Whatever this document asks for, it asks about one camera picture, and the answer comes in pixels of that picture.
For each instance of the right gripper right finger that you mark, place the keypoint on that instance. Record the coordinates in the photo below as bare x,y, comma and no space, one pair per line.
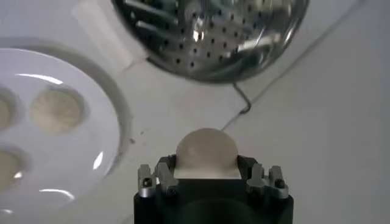
274,182

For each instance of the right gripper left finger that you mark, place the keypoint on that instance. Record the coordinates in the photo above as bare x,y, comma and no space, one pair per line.
149,182

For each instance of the stainless steel steamer basket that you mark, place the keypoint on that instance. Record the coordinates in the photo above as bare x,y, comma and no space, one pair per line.
213,36

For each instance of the white round plate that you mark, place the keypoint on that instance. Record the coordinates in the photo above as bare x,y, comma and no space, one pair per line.
76,152

